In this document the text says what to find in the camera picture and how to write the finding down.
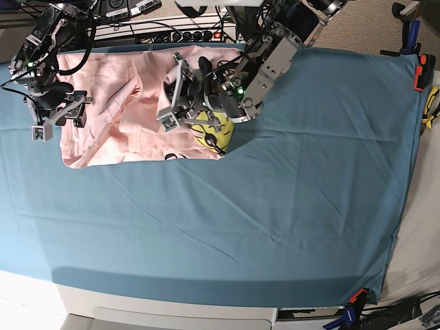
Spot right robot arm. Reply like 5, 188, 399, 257
1, 1, 97, 128

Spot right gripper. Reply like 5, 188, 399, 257
25, 82, 94, 128

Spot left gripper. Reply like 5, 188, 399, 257
168, 52, 241, 131

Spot black power strip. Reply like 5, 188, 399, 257
135, 28, 237, 44

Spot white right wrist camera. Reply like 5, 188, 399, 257
31, 124, 53, 142

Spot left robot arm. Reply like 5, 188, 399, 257
157, 1, 346, 131

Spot pink T-shirt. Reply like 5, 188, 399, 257
60, 45, 239, 169

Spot orange black clamp top right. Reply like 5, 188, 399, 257
414, 54, 436, 91

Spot blue clamp bottom right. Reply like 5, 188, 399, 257
323, 288, 369, 330

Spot teal table cloth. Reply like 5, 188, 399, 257
1, 49, 427, 307

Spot blue handled clamp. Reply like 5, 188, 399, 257
392, 1, 421, 55

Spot yellow handled pliers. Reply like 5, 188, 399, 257
420, 86, 439, 135

